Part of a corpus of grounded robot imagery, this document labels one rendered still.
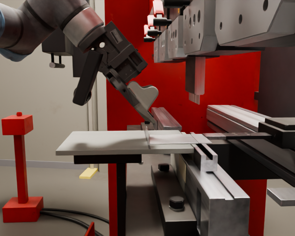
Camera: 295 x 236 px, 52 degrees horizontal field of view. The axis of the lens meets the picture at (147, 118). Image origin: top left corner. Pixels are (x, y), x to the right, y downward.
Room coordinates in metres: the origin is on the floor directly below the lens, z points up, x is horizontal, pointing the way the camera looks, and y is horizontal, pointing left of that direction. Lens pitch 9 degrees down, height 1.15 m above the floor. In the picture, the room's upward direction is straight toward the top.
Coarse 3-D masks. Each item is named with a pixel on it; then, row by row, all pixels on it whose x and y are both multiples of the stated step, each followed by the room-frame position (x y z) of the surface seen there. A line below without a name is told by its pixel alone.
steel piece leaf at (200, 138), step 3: (192, 135) 0.67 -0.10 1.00; (195, 135) 0.67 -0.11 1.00; (198, 135) 0.67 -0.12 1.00; (201, 135) 0.67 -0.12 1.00; (195, 138) 0.64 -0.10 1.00; (198, 138) 0.64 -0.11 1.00; (201, 138) 0.64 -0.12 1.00; (204, 138) 0.64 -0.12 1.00; (198, 141) 0.61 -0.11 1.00; (201, 141) 0.61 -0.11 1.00; (204, 141) 0.61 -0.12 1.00; (207, 141) 0.61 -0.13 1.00; (210, 141) 0.61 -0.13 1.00
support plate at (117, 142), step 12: (72, 132) 0.71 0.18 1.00; (84, 132) 0.71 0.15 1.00; (96, 132) 0.71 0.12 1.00; (108, 132) 0.71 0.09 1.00; (120, 132) 0.71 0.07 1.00; (132, 132) 0.71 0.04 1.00; (156, 132) 0.71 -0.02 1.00; (168, 132) 0.71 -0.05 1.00; (72, 144) 0.59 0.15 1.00; (84, 144) 0.59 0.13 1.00; (96, 144) 0.59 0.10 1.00; (108, 144) 0.59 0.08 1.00; (120, 144) 0.59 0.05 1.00; (132, 144) 0.59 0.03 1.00; (144, 144) 0.59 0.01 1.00; (168, 144) 0.59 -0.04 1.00; (180, 144) 0.59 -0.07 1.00
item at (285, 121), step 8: (272, 120) 0.68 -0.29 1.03; (280, 120) 0.68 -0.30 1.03; (288, 120) 0.68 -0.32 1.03; (264, 128) 0.70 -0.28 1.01; (272, 128) 0.66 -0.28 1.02; (280, 128) 0.64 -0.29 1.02; (288, 128) 0.63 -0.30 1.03; (208, 136) 0.65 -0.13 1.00; (216, 136) 0.65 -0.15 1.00; (224, 136) 0.65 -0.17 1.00; (232, 136) 0.65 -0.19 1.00; (240, 136) 0.65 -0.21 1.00; (248, 136) 0.65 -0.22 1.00; (256, 136) 0.65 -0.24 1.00; (264, 136) 0.65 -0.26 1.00; (272, 136) 0.66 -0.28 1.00; (280, 136) 0.62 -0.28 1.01; (288, 136) 0.61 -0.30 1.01; (280, 144) 0.62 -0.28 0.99; (288, 144) 0.61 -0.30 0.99
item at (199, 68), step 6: (186, 60) 0.69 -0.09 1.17; (192, 60) 0.63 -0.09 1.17; (198, 60) 0.60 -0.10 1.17; (204, 60) 0.60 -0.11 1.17; (186, 66) 0.69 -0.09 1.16; (192, 66) 0.63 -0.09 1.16; (198, 66) 0.60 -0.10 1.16; (204, 66) 0.60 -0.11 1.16; (186, 72) 0.69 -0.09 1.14; (192, 72) 0.62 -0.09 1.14; (198, 72) 0.60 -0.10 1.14; (204, 72) 0.60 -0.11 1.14; (186, 78) 0.69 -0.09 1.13; (192, 78) 0.62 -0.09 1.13; (198, 78) 0.60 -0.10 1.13; (204, 78) 0.60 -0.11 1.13; (186, 84) 0.69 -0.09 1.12; (192, 84) 0.62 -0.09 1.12; (198, 84) 0.60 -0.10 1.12; (204, 84) 0.60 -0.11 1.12; (186, 90) 0.69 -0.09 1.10; (192, 90) 0.62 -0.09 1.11; (198, 90) 0.60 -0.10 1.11; (204, 90) 0.60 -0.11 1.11; (192, 96) 0.66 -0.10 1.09; (198, 96) 0.61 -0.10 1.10; (198, 102) 0.61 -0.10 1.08
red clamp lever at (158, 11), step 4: (156, 0) 0.75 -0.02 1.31; (160, 0) 0.76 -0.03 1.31; (156, 4) 0.74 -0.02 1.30; (160, 4) 0.74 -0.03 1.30; (156, 8) 0.73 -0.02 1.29; (160, 8) 0.73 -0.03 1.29; (156, 12) 0.72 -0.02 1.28; (160, 12) 0.72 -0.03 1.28; (156, 16) 0.71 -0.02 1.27; (160, 16) 0.71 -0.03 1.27; (156, 20) 0.69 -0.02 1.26; (160, 20) 0.69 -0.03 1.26; (164, 20) 0.69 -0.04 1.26; (168, 20) 0.70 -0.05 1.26; (156, 24) 0.69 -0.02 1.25; (160, 24) 0.69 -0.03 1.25; (164, 24) 0.69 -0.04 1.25
